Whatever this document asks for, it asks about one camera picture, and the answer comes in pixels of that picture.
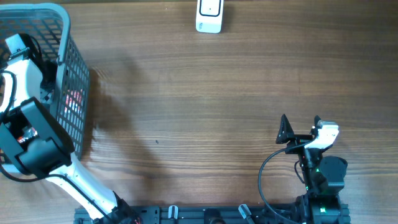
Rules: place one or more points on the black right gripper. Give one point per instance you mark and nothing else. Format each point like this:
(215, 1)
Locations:
(286, 132)

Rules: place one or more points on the red small carton box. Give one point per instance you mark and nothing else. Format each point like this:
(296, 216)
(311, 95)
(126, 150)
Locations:
(73, 101)

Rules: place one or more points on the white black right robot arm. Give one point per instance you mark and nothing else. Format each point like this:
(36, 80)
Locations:
(323, 176)

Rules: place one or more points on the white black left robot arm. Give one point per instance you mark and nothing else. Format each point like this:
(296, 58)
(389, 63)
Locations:
(37, 145)

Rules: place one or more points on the white barcode scanner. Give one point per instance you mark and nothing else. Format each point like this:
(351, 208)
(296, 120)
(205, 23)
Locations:
(209, 16)

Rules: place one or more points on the grey plastic mesh basket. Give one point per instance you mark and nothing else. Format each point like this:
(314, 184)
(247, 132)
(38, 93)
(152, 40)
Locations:
(49, 26)

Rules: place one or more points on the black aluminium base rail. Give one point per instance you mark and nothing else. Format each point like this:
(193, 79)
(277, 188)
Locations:
(202, 215)

